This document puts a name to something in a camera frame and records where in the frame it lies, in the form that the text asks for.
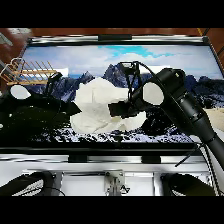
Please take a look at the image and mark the black cable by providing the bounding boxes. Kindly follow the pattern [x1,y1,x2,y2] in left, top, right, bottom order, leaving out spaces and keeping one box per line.
[174,142,224,197]
[131,60,158,88]

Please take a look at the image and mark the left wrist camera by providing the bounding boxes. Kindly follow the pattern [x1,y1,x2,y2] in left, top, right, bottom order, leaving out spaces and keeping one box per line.
[44,71,64,98]

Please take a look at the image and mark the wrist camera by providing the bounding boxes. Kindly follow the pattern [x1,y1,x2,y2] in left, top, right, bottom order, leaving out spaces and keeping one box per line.
[44,71,64,98]
[117,61,140,98]

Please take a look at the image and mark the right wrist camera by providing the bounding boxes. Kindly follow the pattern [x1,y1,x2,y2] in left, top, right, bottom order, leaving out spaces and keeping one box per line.
[117,61,140,98]

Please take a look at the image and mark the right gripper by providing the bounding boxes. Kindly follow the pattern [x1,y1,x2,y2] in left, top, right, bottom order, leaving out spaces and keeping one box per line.
[107,99,148,119]

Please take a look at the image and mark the white shirt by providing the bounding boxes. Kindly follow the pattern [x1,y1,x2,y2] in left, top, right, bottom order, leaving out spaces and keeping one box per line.
[69,77,148,134]

